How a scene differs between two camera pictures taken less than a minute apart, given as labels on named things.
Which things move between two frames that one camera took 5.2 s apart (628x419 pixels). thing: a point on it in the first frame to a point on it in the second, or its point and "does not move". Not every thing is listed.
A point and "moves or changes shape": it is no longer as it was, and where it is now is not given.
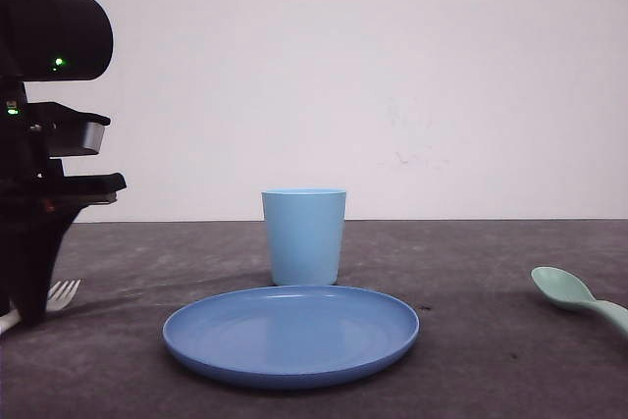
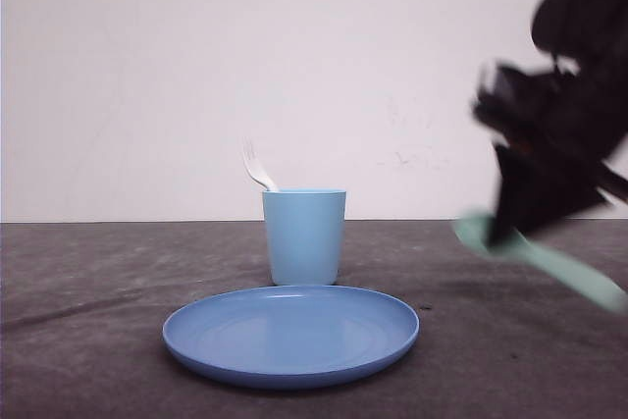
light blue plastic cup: [305, 235] does not move
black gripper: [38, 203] to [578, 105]
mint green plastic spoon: [568, 289] moves or changes shape
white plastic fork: [53, 303] to [252, 164]
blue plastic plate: [290, 337] does not move
